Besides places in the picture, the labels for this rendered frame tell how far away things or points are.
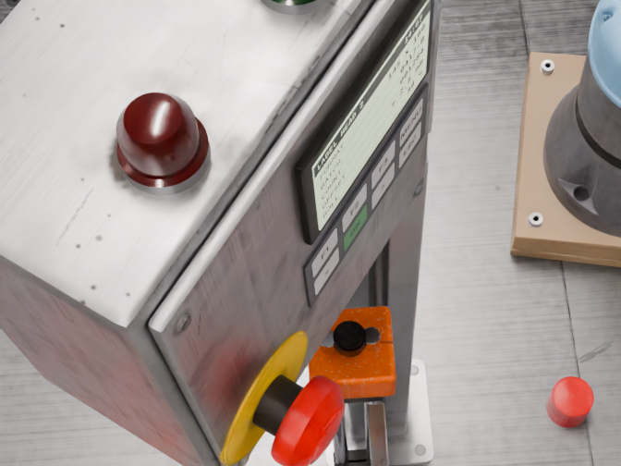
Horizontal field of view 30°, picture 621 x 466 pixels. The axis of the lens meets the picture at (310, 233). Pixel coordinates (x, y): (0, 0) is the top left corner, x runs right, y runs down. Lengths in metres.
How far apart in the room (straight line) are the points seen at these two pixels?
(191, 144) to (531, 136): 0.73
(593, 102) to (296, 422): 0.50
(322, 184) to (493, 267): 0.66
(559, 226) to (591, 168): 0.07
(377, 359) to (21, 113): 0.30
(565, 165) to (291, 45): 0.64
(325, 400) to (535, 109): 0.64
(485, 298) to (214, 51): 0.68
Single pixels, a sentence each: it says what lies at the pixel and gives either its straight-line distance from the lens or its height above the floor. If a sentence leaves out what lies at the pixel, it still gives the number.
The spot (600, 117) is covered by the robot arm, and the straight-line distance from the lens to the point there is 0.89.
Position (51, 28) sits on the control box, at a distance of 0.36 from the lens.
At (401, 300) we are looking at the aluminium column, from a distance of 0.67.
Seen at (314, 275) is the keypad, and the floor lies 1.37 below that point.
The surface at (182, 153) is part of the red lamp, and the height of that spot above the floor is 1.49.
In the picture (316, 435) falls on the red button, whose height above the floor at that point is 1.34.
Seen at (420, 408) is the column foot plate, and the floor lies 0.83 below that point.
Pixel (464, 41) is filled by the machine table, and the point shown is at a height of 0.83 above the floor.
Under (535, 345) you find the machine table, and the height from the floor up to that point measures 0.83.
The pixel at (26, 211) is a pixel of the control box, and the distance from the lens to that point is 0.33.
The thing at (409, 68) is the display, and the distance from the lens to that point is 0.40.
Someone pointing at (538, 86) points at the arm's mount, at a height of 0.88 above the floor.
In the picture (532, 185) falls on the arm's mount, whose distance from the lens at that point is 1.01.
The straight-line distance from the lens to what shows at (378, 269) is 0.63.
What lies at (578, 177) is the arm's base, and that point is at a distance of 0.97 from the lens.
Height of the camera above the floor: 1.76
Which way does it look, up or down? 65 degrees down
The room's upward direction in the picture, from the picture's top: 7 degrees counter-clockwise
